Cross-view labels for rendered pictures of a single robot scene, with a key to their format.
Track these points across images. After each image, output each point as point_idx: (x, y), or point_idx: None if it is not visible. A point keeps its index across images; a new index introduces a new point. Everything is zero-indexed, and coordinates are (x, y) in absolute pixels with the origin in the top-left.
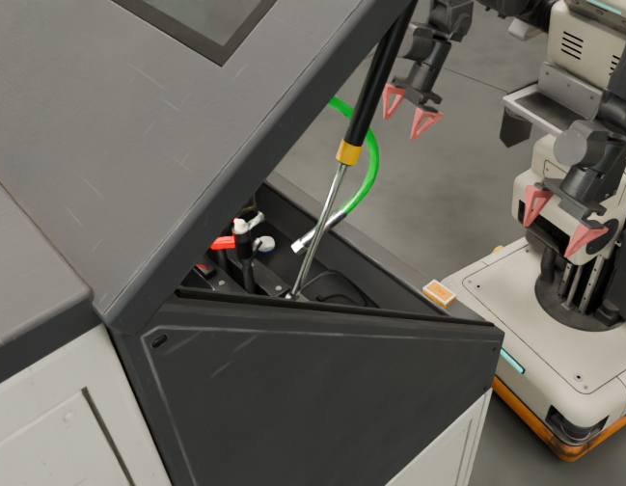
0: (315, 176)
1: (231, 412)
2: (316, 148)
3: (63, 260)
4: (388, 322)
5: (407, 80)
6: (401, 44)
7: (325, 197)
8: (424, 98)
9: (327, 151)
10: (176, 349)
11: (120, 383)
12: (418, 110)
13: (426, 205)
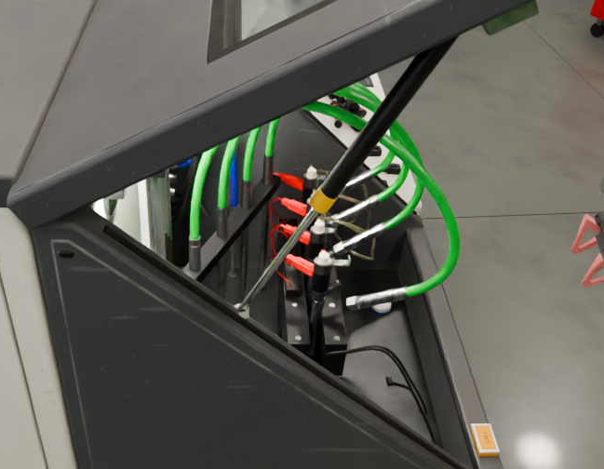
0: (541, 296)
1: (129, 366)
2: (561, 270)
3: (23, 150)
4: (335, 396)
5: None
6: None
7: (536, 320)
8: None
9: (570, 279)
10: (81, 271)
11: (24, 268)
12: (599, 256)
13: None
